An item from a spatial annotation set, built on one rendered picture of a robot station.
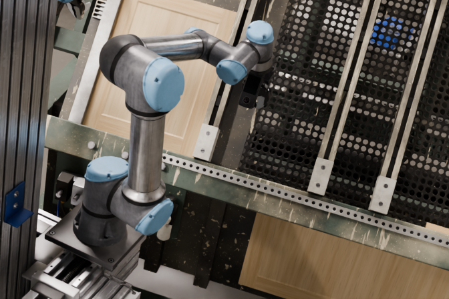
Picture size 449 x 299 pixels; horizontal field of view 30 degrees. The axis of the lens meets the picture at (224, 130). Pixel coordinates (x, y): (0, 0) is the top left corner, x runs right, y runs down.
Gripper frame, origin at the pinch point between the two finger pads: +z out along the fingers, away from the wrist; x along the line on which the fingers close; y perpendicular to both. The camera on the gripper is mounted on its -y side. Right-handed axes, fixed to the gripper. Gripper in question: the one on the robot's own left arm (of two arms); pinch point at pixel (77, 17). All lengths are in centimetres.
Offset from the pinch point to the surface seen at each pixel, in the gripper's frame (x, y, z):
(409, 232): -122, 24, 55
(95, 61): 4.7, 5.5, 33.5
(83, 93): 1.5, -5.8, 38.9
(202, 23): -19, 40, 28
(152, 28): -4.9, 27.5, 29.7
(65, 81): 33, 8, 73
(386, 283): -120, 22, 101
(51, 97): 27, -4, 66
